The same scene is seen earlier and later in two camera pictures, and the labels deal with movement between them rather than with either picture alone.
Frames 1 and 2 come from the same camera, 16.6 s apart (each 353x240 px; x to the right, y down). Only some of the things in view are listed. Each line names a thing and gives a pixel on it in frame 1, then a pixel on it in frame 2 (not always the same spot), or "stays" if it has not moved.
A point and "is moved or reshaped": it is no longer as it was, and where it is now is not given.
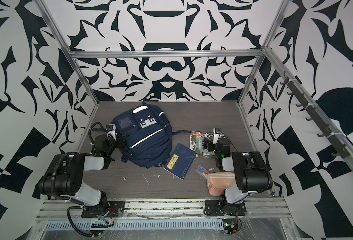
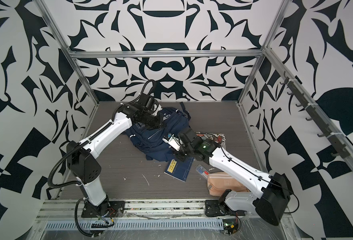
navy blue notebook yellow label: (179, 161) stays
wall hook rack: (338, 147) stays
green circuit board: (230, 226) stays
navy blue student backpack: (147, 130) is moved or reshaped
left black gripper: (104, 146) → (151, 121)
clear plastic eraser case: (202, 171) stays
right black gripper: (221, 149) → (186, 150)
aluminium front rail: (168, 210) stays
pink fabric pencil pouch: (218, 181) stays
